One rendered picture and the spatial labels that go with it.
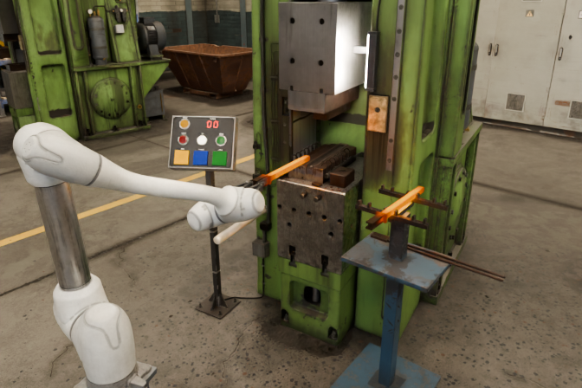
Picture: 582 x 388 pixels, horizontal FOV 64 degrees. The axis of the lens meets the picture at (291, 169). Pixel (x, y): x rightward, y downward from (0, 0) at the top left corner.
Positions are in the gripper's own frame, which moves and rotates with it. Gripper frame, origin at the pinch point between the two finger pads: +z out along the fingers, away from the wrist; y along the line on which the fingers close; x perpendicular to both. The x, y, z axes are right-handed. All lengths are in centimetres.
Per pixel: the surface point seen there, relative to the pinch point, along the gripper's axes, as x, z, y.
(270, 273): -88, 57, -34
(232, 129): 7, 38, -43
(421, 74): 40, 60, 47
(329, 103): 24, 50, 7
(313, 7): 67, 45, 0
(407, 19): 62, 60, 38
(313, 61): 44, 45, 1
